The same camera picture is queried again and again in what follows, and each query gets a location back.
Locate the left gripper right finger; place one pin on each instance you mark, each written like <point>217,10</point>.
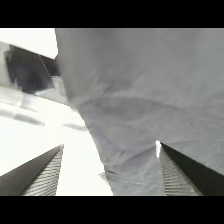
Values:
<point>186,175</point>

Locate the grey garment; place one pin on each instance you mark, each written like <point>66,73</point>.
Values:
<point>150,100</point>

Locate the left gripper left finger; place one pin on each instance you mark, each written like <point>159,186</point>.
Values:
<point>40,176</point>

